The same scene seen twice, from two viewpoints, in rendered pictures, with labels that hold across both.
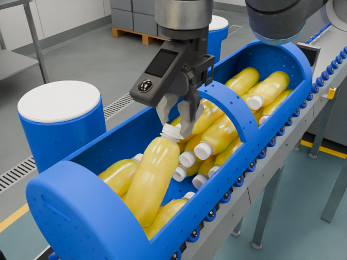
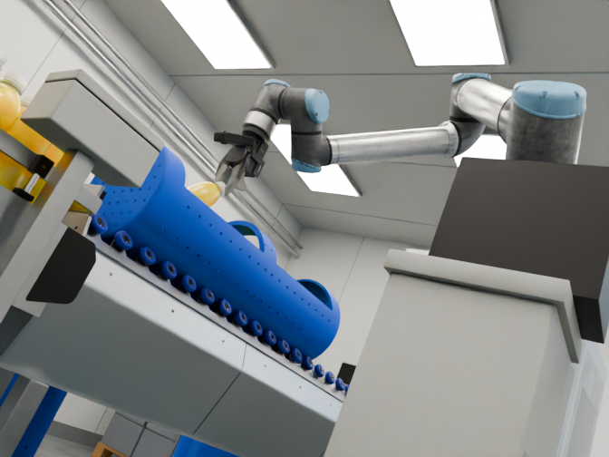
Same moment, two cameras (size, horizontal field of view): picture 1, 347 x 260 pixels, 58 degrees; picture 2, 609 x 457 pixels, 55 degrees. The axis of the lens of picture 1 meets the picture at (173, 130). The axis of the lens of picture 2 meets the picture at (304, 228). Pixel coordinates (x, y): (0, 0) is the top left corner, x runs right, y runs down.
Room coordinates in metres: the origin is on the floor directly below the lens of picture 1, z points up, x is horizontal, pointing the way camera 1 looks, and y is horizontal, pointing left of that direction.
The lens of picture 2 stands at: (-0.98, -0.34, 0.70)
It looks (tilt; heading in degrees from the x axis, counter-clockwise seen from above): 20 degrees up; 3
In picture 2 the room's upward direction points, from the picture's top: 23 degrees clockwise
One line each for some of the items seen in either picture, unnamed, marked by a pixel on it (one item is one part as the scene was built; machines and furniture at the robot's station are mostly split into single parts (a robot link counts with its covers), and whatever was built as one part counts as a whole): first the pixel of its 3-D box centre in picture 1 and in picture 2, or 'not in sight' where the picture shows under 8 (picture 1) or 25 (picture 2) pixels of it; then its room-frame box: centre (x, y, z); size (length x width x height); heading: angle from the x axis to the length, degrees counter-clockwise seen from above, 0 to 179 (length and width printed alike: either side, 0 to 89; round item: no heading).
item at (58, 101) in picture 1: (60, 99); not in sight; (0.96, 0.40, 1.03); 0.28 x 0.28 x 0.01
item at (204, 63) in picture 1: (184, 57); (247, 152); (0.52, -0.02, 1.38); 0.09 x 0.08 x 0.12; 142
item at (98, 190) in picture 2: not in sight; (80, 209); (0.29, 0.22, 0.99); 0.10 x 0.02 x 0.12; 52
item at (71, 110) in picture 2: not in sight; (96, 131); (-0.05, 0.12, 1.05); 0.20 x 0.10 x 0.10; 142
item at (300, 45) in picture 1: (303, 62); (347, 384); (1.34, -0.59, 1.00); 0.10 x 0.04 x 0.15; 52
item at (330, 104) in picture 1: (324, 123); not in sight; (1.85, -1.08, 0.31); 0.06 x 0.06 x 0.63; 52
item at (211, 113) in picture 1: (204, 113); not in sight; (0.69, -0.08, 1.15); 0.19 x 0.07 x 0.07; 142
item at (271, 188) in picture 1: (266, 209); not in sight; (1.08, -0.48, 0.31); 0.06 x 0.06 x 0.63; 52
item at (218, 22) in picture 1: (204, 22); not in sight; (1.85, -0.18, 1.03); 0.28 x 0.28 x 0.01
